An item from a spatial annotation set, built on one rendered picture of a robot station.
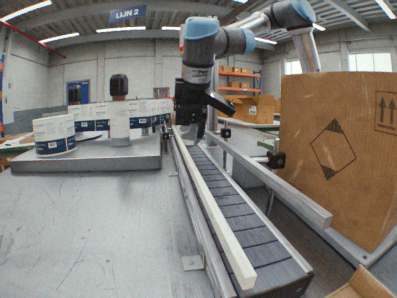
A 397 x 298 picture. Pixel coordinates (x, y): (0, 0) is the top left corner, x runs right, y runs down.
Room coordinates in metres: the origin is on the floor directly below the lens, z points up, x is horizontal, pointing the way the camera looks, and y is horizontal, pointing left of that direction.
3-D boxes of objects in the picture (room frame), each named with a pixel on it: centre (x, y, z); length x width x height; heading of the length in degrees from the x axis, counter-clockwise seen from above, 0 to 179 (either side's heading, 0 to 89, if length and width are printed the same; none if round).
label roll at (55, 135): (0.70, 0.62, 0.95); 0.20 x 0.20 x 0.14
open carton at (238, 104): (3.04, -0.72, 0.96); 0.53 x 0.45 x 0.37; 108
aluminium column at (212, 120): (1.00, -0.07, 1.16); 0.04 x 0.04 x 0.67; 10
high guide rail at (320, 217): (0.66, -0.02, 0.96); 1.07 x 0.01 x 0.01; 10
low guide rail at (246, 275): (0.64, 0.05, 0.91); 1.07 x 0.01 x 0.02; 10
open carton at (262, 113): (2.63, -0.80, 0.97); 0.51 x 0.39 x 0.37; 112
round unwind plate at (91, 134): (1.00, 0.69, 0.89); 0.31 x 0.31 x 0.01
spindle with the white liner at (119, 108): (0.81, 0.33, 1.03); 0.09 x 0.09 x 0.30
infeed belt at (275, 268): (0.93, 0.07, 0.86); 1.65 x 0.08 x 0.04; 10
